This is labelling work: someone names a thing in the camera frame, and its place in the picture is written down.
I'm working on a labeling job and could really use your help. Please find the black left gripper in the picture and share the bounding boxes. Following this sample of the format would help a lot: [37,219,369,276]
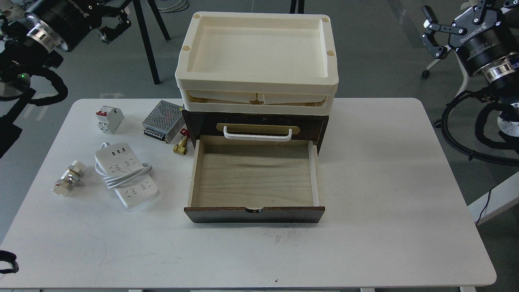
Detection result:
[25,0,132,52]

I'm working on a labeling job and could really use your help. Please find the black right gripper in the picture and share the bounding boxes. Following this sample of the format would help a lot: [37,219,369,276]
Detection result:
[421,0,517,77]

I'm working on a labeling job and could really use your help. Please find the white power strip with cable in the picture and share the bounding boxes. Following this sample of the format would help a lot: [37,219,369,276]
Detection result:
[95,142,158,209]

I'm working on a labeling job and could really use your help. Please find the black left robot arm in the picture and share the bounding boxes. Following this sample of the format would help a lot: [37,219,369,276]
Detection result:
[1,0,131,101]

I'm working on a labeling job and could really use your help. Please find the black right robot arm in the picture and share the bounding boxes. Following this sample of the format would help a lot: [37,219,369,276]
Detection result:
[421,0,518,96]

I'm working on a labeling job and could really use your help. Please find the black stand legs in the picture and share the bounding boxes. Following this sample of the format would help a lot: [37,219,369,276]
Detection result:
[132,0,171,85]

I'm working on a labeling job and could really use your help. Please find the white office chair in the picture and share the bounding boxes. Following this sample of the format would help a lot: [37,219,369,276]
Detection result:
[422,45,471,96]

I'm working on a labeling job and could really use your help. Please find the white red circuit breaker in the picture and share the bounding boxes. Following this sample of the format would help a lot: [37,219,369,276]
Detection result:
[96,105,124,134]

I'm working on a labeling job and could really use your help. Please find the metal mesh power supply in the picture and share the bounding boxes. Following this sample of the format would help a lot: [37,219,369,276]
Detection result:
[142,100,184,144]

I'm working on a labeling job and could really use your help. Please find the cream plastic stacked tray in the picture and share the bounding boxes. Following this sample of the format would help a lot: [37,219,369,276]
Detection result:
[175,11,339,115]

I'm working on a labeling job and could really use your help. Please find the open wooden drawer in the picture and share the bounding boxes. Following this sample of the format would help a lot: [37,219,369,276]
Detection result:
[184,135,326,223]

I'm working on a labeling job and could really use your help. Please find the black corrugated cable conduit left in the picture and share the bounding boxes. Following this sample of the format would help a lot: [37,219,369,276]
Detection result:
[16,67,69,107]

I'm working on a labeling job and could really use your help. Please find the black corrugated cable conduit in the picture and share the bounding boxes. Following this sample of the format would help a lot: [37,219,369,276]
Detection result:
[16,67,69,107]
[440,90,519,167]

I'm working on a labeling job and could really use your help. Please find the black corrugated cable conduit right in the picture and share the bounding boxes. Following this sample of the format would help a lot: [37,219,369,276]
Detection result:
[440,90,519,167]

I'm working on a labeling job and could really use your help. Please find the brass valve red handle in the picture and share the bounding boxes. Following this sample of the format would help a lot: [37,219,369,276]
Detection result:
[173,128,190,155]

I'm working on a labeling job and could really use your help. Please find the white drawer handle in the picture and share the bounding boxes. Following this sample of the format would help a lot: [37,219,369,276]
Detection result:
[223,126,292,142]

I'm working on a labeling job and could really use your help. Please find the black strap at table edge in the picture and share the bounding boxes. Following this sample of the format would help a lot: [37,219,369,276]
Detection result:
[0,250,19,274]

